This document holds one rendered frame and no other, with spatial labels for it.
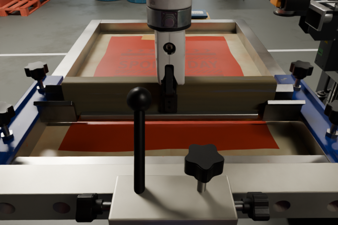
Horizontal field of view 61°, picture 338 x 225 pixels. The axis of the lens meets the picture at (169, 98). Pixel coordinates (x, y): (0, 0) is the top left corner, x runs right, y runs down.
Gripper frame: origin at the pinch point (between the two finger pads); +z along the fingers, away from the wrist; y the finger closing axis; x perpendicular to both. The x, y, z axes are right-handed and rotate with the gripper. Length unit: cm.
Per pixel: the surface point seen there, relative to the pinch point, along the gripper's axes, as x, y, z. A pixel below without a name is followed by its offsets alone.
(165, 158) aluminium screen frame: 0.7, -14.4, 2.6
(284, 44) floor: -146, 288, 101
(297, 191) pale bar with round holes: -15.2, -25.2, -2.5
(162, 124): 1.3, -0.7, 6.0
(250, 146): -15.2, -7.6, 6.0
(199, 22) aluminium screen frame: -12, 58, 3
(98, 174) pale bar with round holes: 9.2, -22.3, -2.5
